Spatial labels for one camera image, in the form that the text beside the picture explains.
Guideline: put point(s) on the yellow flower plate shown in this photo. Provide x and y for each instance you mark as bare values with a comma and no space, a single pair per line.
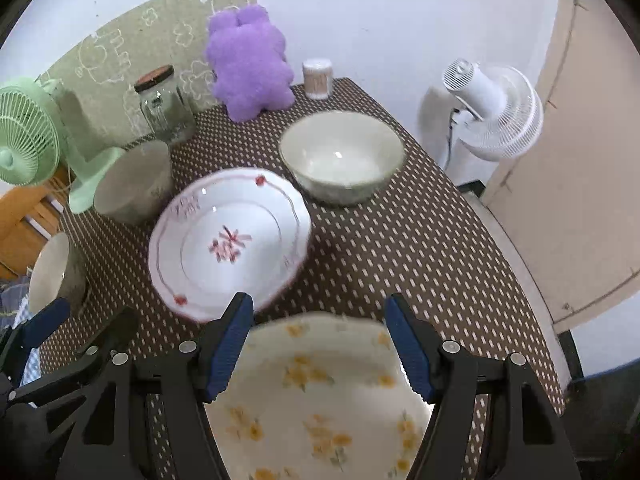
316,396

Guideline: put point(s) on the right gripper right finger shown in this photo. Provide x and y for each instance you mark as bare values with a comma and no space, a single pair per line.
524,437

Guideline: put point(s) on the red pattern white plate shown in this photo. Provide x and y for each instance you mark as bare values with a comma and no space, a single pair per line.
236,230

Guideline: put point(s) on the glass jar with lid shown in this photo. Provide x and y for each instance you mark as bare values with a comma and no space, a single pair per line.
165,109

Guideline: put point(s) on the large white green-rim bowl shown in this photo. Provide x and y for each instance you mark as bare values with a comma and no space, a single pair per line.
341,158

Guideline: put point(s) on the brown polka dot tablecloth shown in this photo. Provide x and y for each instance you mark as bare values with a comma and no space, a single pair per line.
416,237

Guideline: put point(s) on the purple plush toy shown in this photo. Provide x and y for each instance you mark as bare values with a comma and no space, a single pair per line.
246,52

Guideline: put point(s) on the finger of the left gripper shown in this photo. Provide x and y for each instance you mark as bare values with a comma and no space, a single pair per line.
85,420
17,343

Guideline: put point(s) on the green desk fan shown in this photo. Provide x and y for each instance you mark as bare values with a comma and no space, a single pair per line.
41,122

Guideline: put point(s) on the small grey-white bowl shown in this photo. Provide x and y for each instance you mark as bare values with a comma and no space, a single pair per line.
137,186

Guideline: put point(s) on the cotton swab container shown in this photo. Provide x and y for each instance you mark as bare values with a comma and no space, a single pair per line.
318,78

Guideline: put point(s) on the blue checked blanket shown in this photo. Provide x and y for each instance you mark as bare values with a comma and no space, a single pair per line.
15,311

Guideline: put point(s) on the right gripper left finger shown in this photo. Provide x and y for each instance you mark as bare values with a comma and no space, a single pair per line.
188,380

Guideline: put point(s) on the white bowl at left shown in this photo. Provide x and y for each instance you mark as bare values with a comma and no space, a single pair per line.
59,272

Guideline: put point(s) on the wooden chair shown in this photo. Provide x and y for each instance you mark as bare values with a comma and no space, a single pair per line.
30,216

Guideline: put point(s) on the beige door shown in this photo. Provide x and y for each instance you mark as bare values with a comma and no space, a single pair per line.
570,205

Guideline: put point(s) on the white standing fan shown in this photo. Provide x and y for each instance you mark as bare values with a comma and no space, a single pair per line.
501,114

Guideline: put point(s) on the green elephant pattern mat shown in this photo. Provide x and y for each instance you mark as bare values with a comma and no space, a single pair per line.
101,69

